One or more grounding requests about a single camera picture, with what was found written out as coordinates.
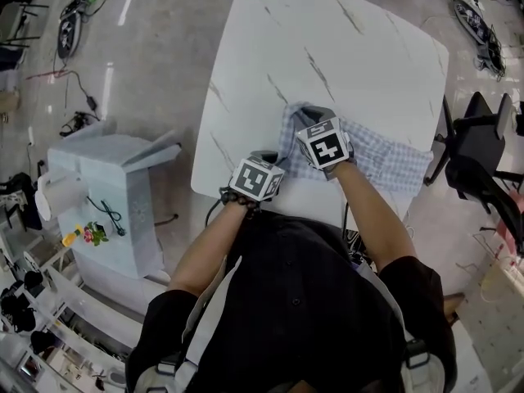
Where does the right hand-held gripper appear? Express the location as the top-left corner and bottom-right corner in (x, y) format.
(295, 104), (355, 179)

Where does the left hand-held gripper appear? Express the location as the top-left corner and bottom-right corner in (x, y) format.
(228, 150), (286, 202)

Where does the blue checked shirt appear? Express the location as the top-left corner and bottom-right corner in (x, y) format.
(278, 101), (434, 198)

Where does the person's right forearm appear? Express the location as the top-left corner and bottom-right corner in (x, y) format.
(335, 161), (419, 277)

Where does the person's left forearm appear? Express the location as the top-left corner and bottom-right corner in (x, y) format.
(167, 206), (247, 299)

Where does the white covered cabinet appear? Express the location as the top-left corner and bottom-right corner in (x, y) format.
(47, 120), (183, 281)

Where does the person's black shirt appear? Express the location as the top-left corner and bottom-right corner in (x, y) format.
(124, 213), (458, 393)

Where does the black office chair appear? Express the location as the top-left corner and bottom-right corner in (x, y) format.
(423, 91), (524, 254)

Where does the yellow and green toy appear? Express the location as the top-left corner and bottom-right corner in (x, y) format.
(61, 221), (110, 249)

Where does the pink chair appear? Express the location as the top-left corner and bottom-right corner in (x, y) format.
(493, 190), (524, 258)

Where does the wooden bench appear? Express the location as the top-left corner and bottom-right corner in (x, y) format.
(444, 292), (466, 326)

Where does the white display shelf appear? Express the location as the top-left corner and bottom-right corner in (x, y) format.
(0, 251), (140, 393)

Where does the dark bead bracelet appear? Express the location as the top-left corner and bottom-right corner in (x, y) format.
(219, 186), (263, 220)

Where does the grey shoulder strap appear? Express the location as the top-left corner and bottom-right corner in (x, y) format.
(368, 268), (433, 384)
(179, 255), (243, 384)

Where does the black coiled cable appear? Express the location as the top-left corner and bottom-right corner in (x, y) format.
(86, 196), (126, 237)

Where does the black power adapter cable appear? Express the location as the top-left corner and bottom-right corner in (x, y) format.
(65, 70), (100, 112)

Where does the black cable tangle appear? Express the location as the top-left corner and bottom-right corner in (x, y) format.
(61, 0), (115, 20)
(474, 26), (507, 82)

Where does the black cable bundle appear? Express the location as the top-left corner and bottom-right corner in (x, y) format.
(60, 111), (100, 138)

